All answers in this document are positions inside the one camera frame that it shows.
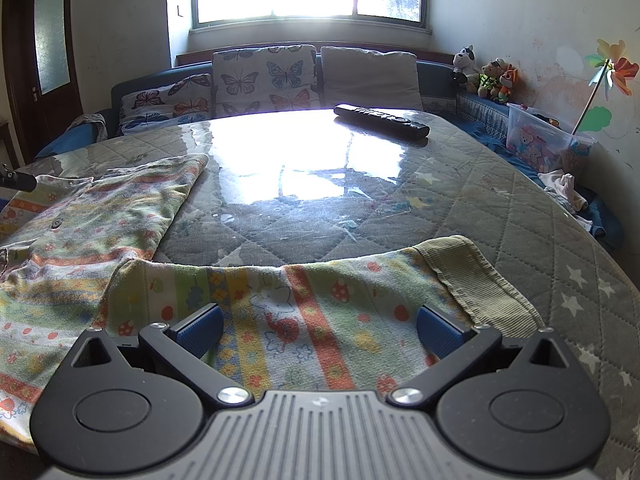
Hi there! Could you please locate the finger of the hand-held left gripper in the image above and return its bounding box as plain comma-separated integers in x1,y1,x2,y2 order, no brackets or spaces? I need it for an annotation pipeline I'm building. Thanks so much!
0,162,39,192

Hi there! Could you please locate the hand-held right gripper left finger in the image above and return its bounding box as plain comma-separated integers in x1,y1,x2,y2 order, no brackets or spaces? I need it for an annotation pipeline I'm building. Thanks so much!
71,303,255,407

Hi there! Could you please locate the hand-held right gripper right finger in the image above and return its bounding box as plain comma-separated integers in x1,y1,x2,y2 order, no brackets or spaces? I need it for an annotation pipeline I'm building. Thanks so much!
391,305,571,406

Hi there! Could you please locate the floral towel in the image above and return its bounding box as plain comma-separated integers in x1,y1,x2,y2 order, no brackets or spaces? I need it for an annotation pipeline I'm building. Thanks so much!
0,153,546,448

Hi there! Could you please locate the blue sofa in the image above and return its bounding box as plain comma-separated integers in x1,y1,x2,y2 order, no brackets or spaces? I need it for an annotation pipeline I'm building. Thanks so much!
35,52,623,251

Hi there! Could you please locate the grey cloth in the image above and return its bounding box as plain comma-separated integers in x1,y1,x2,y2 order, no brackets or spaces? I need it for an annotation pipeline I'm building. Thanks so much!
70,112,108,142

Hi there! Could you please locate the dark wooden door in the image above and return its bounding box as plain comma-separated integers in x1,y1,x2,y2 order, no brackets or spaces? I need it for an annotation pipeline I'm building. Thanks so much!
0,0,83,171

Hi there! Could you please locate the small butterfly print pillow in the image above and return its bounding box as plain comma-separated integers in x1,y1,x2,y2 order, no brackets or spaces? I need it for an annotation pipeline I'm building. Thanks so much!
119,73,213,136

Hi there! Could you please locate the white cloth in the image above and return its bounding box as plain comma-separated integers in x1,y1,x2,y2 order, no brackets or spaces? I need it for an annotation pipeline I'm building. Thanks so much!
539,169,591,216

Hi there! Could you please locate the clear plastic storage box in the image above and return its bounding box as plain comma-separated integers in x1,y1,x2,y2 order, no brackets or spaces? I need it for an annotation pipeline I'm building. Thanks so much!
505,102,597,171

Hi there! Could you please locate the black remote control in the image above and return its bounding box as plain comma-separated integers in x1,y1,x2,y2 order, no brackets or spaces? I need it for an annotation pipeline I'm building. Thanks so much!
333,103,431,138

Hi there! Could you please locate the orange fox plush toy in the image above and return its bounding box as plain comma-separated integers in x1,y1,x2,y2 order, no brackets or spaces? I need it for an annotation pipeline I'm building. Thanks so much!
497,64,521,106

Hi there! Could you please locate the brown bear plush toy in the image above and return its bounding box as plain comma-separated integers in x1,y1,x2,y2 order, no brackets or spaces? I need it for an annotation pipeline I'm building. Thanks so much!
476,58,506,101

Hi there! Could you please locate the large butterfly print pillow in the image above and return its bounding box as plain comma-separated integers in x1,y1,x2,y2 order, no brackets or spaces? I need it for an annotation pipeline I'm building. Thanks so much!
211,44,318,118

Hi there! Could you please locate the beige pillow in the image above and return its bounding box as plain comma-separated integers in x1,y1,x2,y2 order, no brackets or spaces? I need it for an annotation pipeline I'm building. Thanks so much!
320,46,425,111

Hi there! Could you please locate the black and white plush toy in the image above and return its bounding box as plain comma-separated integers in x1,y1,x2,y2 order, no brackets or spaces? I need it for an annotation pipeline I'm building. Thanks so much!
451,44,480,86

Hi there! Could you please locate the colourful pinwheel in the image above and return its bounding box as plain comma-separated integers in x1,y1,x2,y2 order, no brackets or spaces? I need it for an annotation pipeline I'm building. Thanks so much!
570,37,640,136

